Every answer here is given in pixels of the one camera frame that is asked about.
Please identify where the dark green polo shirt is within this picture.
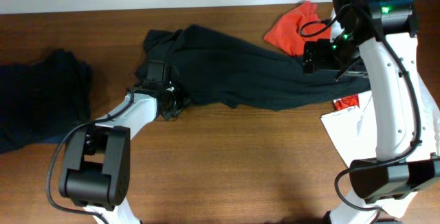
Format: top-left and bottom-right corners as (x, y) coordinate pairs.
(135, 25), (371, 111)

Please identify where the black folded clothes pile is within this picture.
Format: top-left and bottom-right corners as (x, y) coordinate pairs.
(1, 49), (93, 154)

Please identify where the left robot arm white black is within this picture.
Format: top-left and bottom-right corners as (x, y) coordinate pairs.
(45, 60), (190, 223)

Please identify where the orange red shirt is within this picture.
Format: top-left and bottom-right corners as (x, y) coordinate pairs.
(264, 1), (331, 56)

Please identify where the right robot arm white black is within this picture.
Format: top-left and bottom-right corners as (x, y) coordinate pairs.
(302, 0), (439, 223)

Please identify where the white shirt green logo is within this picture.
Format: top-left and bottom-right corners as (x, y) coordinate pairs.
(320, 72), (440, 219)

